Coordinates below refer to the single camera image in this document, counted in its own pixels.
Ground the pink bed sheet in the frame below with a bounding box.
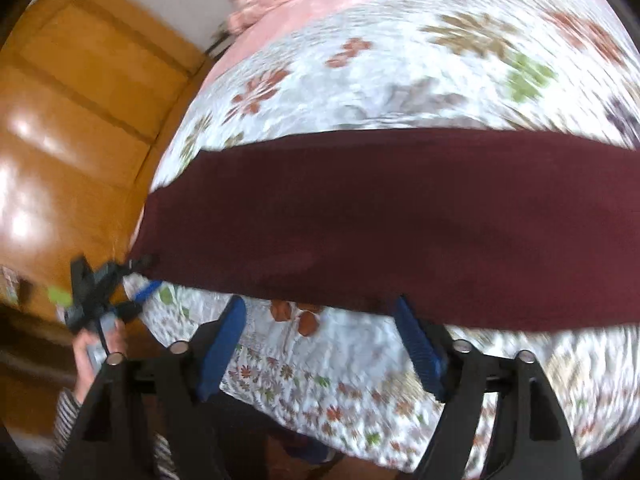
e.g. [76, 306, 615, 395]
[207, 0, 566, 81]

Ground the wooden wardrobe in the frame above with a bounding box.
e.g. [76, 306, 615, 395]
[0, 0, 216, 311]

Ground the maroon towel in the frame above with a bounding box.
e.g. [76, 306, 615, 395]
[129, 127, 640, 333]

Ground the white floral quilt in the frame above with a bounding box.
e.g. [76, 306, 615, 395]
[131, 0, 640, 476]

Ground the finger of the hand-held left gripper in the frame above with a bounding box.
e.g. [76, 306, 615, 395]
[119, 254, 160, 275]
[116, 280, 164, 322]

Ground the person's left hand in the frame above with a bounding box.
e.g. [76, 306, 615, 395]
[72, 316, 127, 392]

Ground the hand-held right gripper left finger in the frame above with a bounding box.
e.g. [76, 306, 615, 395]
[59, 296, 247, 480]

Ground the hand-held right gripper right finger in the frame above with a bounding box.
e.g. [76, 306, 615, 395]
[395, 295, 585, 480]

